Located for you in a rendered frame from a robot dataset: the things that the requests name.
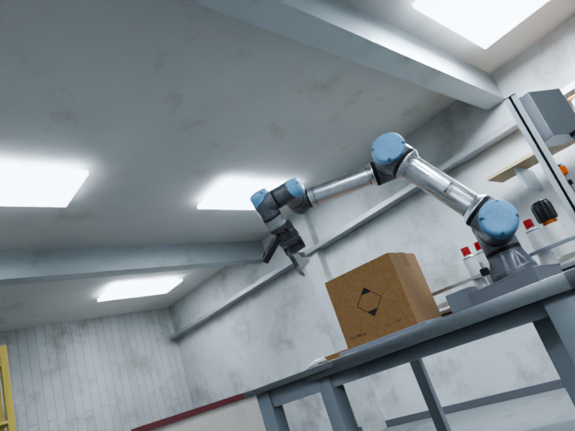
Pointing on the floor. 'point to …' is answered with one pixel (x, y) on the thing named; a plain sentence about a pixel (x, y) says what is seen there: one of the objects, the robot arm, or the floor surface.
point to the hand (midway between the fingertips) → (299, 271)
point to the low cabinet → (214, 417)
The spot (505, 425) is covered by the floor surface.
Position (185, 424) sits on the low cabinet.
